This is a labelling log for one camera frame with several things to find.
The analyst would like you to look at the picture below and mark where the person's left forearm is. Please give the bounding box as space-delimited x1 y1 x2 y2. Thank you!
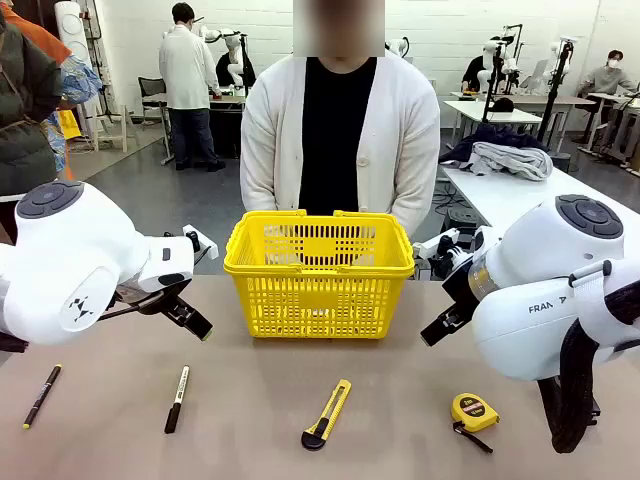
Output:
392 149 441 235

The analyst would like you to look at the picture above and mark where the person in white coat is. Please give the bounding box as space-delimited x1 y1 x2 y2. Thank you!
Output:
158 2 226 173

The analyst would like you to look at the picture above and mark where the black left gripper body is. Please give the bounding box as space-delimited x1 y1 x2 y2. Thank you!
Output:
112 277 195 316

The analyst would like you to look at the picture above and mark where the person's right forearm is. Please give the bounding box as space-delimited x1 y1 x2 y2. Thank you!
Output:
239 144 279 211

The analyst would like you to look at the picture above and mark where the white marker black cap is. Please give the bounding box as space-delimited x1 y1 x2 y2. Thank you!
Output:
163 364 191 435

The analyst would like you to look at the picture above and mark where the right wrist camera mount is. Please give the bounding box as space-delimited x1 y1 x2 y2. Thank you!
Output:
413 225 497 275

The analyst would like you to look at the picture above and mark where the seated person in black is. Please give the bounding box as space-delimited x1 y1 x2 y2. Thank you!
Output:
461 53 489 92

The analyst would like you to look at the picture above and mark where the dark green padded jacket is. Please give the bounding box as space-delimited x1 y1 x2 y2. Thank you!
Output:
0 12 64 197

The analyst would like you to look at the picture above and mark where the black braided cable bundle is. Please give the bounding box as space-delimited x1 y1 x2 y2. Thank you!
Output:
537 277 640 455

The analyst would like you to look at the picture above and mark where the yellow plastic shopping basket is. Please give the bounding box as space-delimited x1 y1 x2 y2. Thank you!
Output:
222 209 417 340

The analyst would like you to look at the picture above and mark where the yellow bag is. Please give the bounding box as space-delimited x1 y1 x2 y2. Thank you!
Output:
57 109 82 140

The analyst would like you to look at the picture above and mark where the blue patterned garment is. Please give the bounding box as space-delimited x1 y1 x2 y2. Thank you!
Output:
42 53 104 174

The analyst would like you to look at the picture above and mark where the pile of grey clothes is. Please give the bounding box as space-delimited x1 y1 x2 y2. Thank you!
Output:
439 123 549 166

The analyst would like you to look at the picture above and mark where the person in white cardigan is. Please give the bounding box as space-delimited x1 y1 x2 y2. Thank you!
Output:
239 0 441 236

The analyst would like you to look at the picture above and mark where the yellow utility knife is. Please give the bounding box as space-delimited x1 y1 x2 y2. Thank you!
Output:
300 378 353 452

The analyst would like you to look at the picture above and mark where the white wooden stool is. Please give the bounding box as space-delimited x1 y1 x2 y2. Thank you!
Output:
87 102 141 154

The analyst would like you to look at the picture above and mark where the black pen yellow cap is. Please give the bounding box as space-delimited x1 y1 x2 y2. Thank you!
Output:
22 364 63 430

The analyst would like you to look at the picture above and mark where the black stool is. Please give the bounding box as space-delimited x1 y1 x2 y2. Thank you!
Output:
447 207 485 227

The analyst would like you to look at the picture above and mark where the white background table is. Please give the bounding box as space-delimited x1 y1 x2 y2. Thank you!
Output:
442 99 544 151

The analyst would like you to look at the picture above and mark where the large white table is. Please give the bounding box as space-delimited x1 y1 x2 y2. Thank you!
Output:
439 164 640 236

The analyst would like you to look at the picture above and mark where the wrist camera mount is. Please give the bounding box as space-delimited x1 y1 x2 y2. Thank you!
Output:
182 224 220 261
413 225 497 275

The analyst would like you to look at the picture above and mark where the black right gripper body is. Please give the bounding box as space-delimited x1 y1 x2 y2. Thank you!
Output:
441 259 484 322

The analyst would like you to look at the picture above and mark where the seated person with mask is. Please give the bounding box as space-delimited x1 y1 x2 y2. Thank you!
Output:
577 48 640 97

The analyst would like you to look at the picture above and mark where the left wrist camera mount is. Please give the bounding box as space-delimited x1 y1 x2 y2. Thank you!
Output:
182 224 220 261

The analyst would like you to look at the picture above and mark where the black office chair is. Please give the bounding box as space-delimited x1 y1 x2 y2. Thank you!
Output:
137 76 169 126

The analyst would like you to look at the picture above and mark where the tall white appliance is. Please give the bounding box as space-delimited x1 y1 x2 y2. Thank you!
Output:
53 0 101 141

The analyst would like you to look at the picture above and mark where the yellow tape measure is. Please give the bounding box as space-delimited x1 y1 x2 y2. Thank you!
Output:
449 392 501 455

